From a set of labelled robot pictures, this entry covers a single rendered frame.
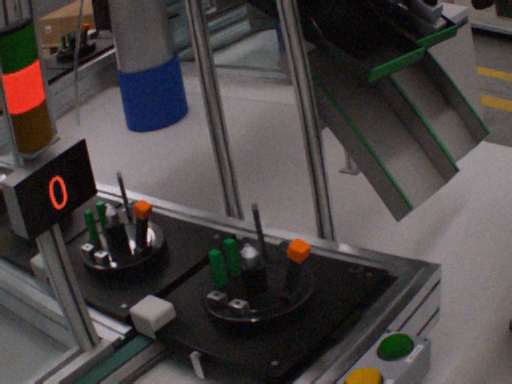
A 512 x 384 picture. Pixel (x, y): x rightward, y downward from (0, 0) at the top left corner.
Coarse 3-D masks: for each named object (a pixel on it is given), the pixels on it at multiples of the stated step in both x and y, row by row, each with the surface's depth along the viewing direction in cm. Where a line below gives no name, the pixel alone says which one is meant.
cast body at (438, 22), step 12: (420, 0) 113; (432, 0) 112; (396, 12) 120; (408, 12) 116; (420, 12) 114; (432, 12) 112; (408, 24) 117; (420, 24) 115; (432, 24) 114; (444, 24) 116
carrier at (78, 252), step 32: (96, 224) 129; (128, 224) 123; (160, 224) 126; (192, 224) 124; (96, 256) 113; (128, 256) 114; (160, 256) 116; (192, 256) 116; (96, 288) 111; (128, 288) 110; (160, 288) 109; (128, 320) 105
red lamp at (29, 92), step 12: (24, 72) 79; (36, 72) 80; (12, 84) 79; (24, 84) 79; (36, 84) 81; (12, 96) 80; (24, 96) 80; (36, 96) 81; (12, 108) 81; (24, 108) 81
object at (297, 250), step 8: (296, 240) 95; (280, 248) 96; (288, 248) 94; (296, 248) 94; (304, 248) 94; (288, 256) 95; (296, 256) 94; (304, 256) 94; (296, 264) 95; (288, 272) 97; (296, 272) 96; (288, 280) 97; (296, 280) 97; (288, 288) 98; (296, 288) 99
